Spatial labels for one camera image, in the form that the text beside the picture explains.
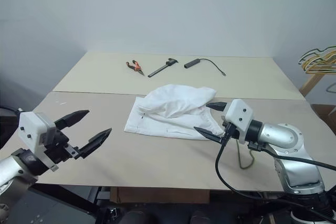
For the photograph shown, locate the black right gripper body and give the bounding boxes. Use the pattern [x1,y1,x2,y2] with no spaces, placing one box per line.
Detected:
[221,121,238,141]

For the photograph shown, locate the black table frame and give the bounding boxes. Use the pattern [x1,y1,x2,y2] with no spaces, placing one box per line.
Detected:
[88,186,111,209]

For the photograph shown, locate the dark rounded shape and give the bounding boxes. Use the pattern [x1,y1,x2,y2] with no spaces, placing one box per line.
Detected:
[190,212,211,224]
[122,210,148,224]

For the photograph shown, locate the brown cardboard box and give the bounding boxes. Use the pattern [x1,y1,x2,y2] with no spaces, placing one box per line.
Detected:
[312,104,336,130]

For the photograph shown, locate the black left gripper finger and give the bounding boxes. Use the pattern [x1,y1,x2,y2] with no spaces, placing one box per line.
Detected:
[54,109,90,131]
[78,128,113,159]

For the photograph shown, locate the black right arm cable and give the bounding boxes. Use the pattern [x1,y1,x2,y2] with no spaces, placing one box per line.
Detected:
[215,125,336,222]

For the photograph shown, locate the orange black pliers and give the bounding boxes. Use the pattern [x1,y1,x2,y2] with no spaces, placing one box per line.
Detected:
[125,60,145,77]

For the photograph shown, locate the black adapter with cable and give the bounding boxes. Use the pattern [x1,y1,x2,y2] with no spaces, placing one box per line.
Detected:
[184,57,227,77]

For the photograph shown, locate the black caliper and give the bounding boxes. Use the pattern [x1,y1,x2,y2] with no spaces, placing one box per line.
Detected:
[147,57,179,78]

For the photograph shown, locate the wooden clothes rack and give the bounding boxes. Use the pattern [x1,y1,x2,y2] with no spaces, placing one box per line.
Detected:
[299,73,325,98]

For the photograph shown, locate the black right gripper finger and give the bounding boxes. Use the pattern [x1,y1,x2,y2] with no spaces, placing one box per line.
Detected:
[193,126,226,143]
[205,101,230,112]

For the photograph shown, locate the white cloth garment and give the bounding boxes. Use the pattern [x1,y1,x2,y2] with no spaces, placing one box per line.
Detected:
[123,84,226,140]

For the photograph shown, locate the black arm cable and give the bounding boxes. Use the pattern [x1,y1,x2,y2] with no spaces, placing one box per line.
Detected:
[0,106,22,116]
[215,125,336,222]

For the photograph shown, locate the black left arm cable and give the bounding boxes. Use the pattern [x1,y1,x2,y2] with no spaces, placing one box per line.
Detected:
[0,106,22,116]

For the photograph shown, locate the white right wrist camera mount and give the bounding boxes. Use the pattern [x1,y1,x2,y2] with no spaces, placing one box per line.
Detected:
[222,99,255,145]

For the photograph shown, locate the bunch of wire hangers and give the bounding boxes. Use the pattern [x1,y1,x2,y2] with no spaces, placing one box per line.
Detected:
[298,47,336,65]

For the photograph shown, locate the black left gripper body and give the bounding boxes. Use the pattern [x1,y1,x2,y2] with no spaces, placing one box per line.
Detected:
[43,129,81,165]

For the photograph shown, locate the pile of coloured hangers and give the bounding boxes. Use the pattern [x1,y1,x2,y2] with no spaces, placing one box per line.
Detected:
[301,52,336,74]

